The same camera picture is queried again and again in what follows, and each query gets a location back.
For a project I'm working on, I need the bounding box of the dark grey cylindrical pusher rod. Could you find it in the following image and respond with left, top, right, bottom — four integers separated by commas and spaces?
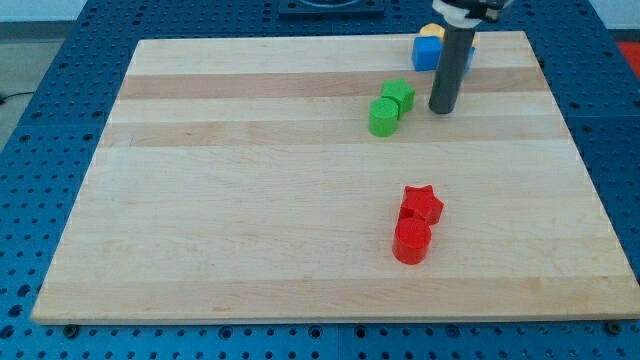
429, 24, 475, 114

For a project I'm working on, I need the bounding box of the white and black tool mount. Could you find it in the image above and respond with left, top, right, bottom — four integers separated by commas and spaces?
432, 0, 506, 29

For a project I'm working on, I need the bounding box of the green star block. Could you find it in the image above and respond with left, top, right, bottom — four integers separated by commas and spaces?
381, 78, 415, 118

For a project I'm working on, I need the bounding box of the red star block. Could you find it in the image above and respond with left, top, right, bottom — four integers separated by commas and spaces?
399, 185, 445, 226

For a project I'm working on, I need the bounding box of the blue block behind rod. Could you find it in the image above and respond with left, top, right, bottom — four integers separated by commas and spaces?
463, 46, 476, 75

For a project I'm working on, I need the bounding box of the yellow block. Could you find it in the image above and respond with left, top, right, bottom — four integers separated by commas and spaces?
419, 23, 445, 41

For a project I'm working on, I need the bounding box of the blue cube block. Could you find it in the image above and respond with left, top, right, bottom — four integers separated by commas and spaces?
411, 36, 442, 72

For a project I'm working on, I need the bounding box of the green cylinder block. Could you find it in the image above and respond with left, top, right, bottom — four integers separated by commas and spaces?
368, 97, 399, 137

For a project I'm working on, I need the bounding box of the red cylinder block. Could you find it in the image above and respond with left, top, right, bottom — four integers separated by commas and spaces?
392, 217, 431, 265

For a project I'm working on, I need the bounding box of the wooden board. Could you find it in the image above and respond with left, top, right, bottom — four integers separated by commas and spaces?
32, 31, 639, 325

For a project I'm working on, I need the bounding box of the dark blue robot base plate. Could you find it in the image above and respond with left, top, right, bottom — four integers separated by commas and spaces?
278, 0, 386, 18

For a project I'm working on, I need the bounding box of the black cable on floor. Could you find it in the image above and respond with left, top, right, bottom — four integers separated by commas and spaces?
0, 90, 34, 106

